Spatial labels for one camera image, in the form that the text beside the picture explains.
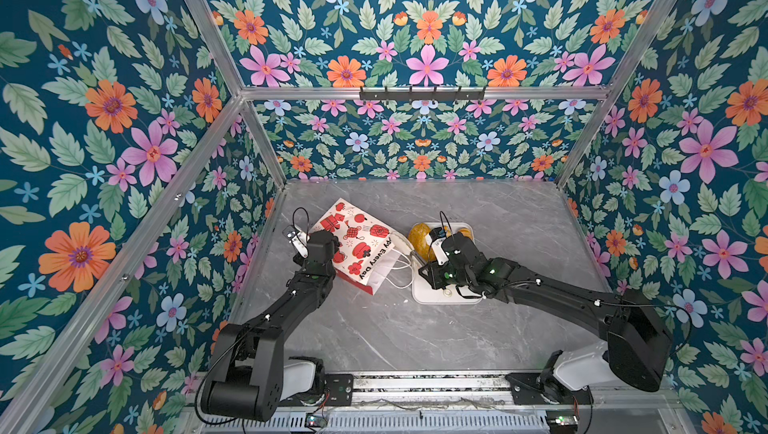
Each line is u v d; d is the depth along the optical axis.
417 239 0.92
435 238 0.72
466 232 1.03
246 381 0.41
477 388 0.75
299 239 0.75
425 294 0.88
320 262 0.67
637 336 0.41
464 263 0.62
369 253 0.86
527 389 0.72
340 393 0.73
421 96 0.93
